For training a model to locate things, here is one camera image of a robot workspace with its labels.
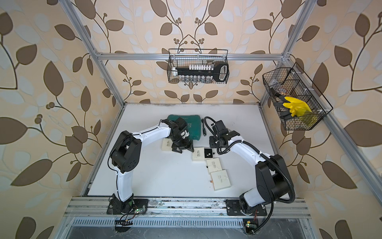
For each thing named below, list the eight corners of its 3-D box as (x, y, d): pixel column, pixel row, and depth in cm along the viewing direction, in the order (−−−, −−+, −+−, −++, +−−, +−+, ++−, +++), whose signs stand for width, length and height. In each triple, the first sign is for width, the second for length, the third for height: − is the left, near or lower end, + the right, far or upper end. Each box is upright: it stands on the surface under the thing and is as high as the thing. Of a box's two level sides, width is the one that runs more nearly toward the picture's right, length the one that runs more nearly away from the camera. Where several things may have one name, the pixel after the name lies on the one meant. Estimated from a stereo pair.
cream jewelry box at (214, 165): (208, 172, 86) (209, 171, 84) (206, 161, 91) (206, 159, 89) (221, 170, 87) (222, 169, 85) (218, 159, 91) (218, 157, 90)
